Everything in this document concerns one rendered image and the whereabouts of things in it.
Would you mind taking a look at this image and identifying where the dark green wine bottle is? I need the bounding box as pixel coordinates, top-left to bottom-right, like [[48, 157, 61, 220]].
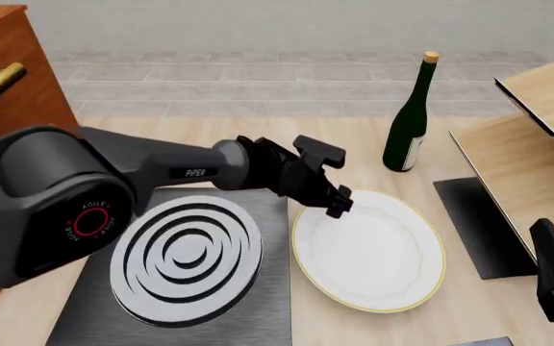
[[382, 50, 442, 174]]

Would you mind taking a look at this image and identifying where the flat black mat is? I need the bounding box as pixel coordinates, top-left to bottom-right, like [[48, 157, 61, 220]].
[[432, 176, 539, 281]]

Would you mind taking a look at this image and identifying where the white plate with yellow rim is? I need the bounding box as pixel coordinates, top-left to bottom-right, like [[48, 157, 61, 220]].
[[290, 187, 447, 314]]

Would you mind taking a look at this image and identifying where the pale wooden rack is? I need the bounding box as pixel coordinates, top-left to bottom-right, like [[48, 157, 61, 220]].
[[448, 52, 554, 268]]

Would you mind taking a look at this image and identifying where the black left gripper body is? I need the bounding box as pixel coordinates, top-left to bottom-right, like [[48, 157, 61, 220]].
[[279, 155, 341, 213]]

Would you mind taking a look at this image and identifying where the flat grey object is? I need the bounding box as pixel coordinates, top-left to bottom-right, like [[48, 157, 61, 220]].
[[467, 335, 515, 346]]

